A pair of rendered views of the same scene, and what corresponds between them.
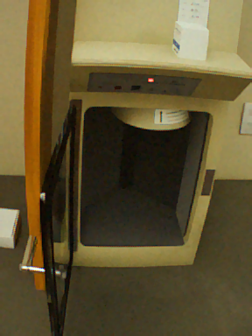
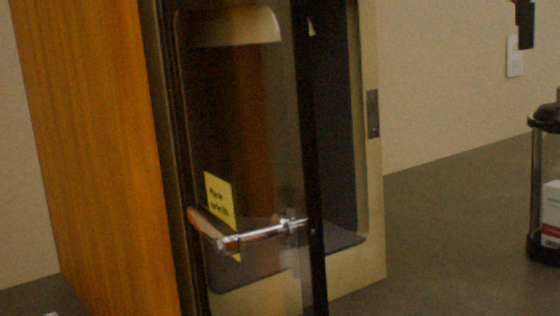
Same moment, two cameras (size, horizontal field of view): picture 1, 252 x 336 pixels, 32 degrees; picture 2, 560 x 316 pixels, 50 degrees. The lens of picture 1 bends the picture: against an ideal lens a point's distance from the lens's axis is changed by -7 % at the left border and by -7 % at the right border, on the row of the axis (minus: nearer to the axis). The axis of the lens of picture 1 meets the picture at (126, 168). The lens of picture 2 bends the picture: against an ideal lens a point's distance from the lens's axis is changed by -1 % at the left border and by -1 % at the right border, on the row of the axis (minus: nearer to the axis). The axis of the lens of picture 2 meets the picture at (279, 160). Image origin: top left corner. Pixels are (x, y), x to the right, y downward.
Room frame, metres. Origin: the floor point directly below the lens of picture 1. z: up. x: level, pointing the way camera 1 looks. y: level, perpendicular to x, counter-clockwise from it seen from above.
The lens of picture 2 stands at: (0.12, 0.28, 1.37)
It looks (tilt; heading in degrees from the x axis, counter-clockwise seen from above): 15 degrees down; 337
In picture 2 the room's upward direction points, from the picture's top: 5 degrees counter-clockwise
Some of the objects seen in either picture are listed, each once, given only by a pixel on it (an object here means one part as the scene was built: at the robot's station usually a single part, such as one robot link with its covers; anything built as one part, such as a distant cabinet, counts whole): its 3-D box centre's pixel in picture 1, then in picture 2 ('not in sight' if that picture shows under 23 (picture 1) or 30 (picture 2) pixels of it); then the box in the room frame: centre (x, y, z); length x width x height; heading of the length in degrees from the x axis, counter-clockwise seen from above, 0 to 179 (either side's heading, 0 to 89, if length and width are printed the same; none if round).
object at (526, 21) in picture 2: not in sight; (526, 26); (0.81, -0.45, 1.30); 0.03 x 0.01 x 0.07; 98
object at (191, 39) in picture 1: (190, 40); not in sight; (0.76, -0.09, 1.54); 0.05 x 0.05 x 0.06; 10
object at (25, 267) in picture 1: (38, 255); (232, 224); (0.54, 0.14, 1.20); 0.10 x 0.05 x 0.03; 1
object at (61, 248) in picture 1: (59, 235); (235, 203); (0.62, 0.11, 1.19); 0.30 x 0.01 x 0.40; 1
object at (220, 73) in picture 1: (161, 77); not in sight; (0.75, -0.05, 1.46); 0.32 x 0.11 x 0.10; 98
